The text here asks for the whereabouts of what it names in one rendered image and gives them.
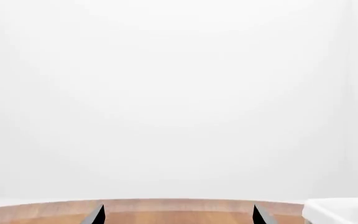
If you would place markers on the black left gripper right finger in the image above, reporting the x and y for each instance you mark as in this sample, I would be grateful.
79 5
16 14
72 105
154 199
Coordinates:
262 217

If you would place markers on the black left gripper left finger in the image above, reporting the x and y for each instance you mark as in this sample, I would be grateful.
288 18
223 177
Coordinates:
96 217

